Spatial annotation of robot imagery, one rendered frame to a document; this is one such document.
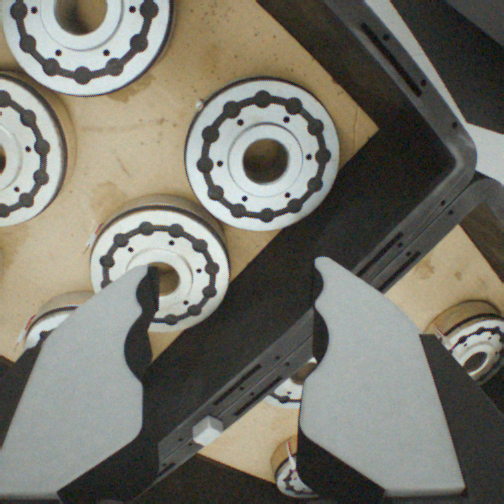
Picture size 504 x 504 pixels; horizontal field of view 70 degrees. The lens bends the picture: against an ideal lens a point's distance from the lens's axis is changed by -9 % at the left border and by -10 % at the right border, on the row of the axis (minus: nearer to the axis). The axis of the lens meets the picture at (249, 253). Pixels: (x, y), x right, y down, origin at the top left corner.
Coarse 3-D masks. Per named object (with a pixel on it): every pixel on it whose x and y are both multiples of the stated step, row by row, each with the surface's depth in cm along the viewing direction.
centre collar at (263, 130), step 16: (256, 128) 24; (272, 128) 24; (240, 144) 24; (288, 144) 24; (240, 160) 25; (288, 160) 25; (240, 176) 25; (288, 176) 25; (256, 192) 26; (272, 192) 26
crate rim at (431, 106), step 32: (320, 0) 15; (352, 0) 15; (352, 32) 16; (384, 32) 16; (384, 64) 17; (416, 64) 17; (416, 96) 18; (448, 128) 19; (448, 192) 20; (416, 224) 21; (384, 256) 22; (256, 352) 24; (288, 352) 24; (224, 384) 25; (192, 416) 26; (160, 448) 27
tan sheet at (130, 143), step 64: (0, 0) 21; (192, 0) 23; (0, 64) 23; (192, 64) 25; (256, 64) 25; (128, 128) 26; (64, 192) 28; (128, 192) 28; (192, 192) 29; (64, 256) 30; (0, 320) 32
